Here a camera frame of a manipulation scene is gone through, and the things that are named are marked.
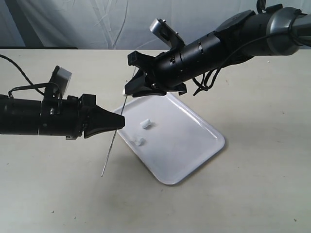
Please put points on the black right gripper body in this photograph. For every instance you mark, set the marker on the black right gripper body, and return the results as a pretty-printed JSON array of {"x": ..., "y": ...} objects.
[{"x": 163, "y": 72}]

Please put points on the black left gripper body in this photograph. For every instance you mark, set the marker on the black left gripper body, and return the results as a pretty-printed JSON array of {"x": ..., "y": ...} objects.
[{"x": 66, "y": 117}]

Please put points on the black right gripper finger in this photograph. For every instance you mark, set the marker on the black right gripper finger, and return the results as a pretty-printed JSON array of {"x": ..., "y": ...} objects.
[
  {"x": 141, "y": 90},
  {"x": 138, "y": 78}
]

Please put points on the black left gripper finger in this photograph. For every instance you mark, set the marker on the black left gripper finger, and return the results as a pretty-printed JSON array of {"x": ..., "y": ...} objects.
[{"x": 100, "y": 120}]

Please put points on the thin metal skewer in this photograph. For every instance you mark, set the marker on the thin metal skewer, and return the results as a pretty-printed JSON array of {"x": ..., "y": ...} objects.
[{"x": 113, "y": 139}]

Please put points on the white marshmallow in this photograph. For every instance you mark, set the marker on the white marshmallow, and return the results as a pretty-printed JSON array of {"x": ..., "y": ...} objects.
[
  {"x": 146, "y": 123},
  {"x": 124, "y": 93}
]

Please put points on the white marshmallow handle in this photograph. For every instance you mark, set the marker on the white marshmallow handle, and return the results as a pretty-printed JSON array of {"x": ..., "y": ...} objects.
[{"x": 137, "y": 140}]

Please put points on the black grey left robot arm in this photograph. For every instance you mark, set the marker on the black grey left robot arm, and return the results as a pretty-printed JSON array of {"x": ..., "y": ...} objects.
[{"x": 20, "y": 117}]

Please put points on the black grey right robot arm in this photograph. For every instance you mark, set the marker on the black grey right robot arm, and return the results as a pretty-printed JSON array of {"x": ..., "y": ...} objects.
[{"x": 278, "y": 31}]

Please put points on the white rectangular plastic tray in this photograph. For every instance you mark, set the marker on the white rectangular plastic tray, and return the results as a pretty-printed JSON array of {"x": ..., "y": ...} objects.
[{"x": 178, "y": 141}]

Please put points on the grey-white backdrop curtain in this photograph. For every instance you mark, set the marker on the grey-white backdrop curtain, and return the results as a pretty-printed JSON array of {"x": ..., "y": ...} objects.
[{"x": 109, "y": 24}]

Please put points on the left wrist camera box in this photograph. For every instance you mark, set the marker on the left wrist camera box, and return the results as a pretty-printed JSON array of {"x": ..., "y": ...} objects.
[{"x": 58, "y": 83}]

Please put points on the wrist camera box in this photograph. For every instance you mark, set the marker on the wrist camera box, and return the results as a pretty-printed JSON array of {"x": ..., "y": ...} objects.
[
  {"x": 166, "y": 34},
  {"x": 58, "y": 83}
]

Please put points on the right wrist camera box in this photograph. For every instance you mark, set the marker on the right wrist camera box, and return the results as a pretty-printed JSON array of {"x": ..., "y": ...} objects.
[{"x": 166, "y": 34}]

